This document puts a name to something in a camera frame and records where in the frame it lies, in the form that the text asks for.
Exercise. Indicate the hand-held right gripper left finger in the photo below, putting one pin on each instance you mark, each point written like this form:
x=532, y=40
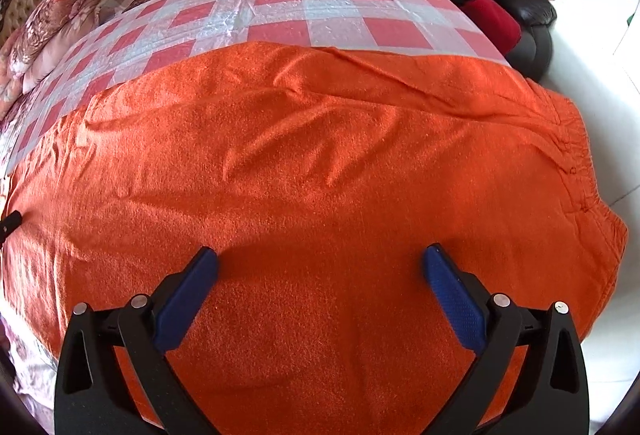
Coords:
x=187, y=295

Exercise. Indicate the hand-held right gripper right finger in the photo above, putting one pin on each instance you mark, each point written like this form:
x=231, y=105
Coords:
x=452, y=295

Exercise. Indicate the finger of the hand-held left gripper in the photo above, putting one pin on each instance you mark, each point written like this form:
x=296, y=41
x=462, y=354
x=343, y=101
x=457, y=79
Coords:
x=11, y=224

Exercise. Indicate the orange pants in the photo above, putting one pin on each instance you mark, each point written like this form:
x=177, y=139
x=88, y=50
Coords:
x=320, y=165

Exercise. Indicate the floral bed sheet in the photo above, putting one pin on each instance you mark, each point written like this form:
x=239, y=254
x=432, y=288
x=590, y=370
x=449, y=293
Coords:
x=27, y=375

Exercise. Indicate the pink floral pillow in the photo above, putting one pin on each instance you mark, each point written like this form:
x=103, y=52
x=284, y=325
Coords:
x=12, y=65

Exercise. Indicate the pale pink folded blanket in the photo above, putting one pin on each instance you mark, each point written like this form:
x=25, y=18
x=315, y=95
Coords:
x=60, y=60

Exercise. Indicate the red cushion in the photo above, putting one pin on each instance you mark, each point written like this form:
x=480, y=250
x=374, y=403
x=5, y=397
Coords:
x=490, y=20

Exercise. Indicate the pink white checked tablecloth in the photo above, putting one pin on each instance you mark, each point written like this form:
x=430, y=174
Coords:
x=325, y=15

